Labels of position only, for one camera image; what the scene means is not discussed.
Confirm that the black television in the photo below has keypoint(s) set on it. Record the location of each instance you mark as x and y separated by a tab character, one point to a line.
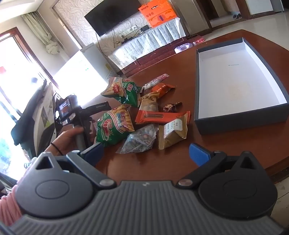
112	15

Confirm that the purple white detergent bottle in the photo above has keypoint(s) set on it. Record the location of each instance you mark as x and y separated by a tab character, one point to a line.
184	48

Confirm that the red snack bar packet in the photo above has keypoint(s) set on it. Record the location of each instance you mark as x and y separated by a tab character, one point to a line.
158	117

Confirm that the pink candy strip packet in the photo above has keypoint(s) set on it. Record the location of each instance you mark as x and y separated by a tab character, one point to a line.
155	81

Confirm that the tan nut packet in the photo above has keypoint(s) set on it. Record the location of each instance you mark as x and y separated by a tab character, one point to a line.
148	102

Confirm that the pair of slippers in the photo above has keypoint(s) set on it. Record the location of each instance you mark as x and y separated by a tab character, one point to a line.
237	16

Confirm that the black hair band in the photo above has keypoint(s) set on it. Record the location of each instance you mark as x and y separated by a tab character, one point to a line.
56	149

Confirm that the gold snack packet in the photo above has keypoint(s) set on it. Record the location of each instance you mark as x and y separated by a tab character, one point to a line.
173	133

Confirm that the black router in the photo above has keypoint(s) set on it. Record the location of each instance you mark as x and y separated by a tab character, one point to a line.
144	28

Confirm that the orange carton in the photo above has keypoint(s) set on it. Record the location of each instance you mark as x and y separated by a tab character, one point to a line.
158	13

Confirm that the beige curtain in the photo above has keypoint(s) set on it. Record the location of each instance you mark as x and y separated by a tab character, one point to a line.
43	29

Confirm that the brown chocolate candy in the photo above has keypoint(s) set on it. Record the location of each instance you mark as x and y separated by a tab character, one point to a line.
171	107

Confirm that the green snack bag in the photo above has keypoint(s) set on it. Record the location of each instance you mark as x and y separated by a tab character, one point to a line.
122	90
115	126

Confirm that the person's left hand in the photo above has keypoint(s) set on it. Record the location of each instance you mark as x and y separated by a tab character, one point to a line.
65	141

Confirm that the grey cardboard box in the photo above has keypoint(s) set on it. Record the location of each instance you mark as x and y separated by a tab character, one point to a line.
234	81

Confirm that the white chest freezer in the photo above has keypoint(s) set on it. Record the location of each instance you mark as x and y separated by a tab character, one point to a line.
85	65

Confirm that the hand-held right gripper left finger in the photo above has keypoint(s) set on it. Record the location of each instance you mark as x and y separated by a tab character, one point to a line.
95	153

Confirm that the cloth covered television cabinet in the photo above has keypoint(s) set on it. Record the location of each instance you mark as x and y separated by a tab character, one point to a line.
146	47

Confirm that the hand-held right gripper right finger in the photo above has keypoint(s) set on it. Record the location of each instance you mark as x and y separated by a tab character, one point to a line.
199	154

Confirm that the orange snack packet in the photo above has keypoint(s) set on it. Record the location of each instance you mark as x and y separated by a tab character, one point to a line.
163	89

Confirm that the clear bag of nuts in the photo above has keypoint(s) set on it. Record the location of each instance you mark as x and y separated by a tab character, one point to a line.
138	140

